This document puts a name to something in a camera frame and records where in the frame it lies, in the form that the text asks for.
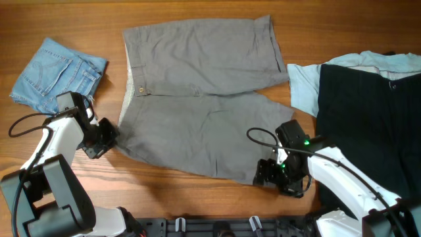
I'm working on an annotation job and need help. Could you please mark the light blue shirt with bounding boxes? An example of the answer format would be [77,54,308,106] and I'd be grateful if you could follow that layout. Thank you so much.
[287,51,420,117]

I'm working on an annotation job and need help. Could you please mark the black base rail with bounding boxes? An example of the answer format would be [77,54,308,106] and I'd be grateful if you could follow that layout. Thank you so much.
[137,216,318,237]

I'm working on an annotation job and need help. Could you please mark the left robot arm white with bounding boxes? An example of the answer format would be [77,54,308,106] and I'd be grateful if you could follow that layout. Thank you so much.
[1,113,141,236]

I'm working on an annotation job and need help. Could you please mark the black garment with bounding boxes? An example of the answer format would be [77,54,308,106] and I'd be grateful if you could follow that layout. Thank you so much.
[316,74,420,199]

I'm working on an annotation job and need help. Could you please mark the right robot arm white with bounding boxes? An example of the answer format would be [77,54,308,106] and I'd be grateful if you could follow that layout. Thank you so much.
[253,138,420,236]

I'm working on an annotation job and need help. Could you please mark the grey cotton shorts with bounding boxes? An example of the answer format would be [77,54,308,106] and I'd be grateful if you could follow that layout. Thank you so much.
[117,16,293,184]

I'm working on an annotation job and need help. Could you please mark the folded blue denim shorts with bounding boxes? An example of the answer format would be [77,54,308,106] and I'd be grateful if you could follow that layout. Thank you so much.
[10,38,107,113]

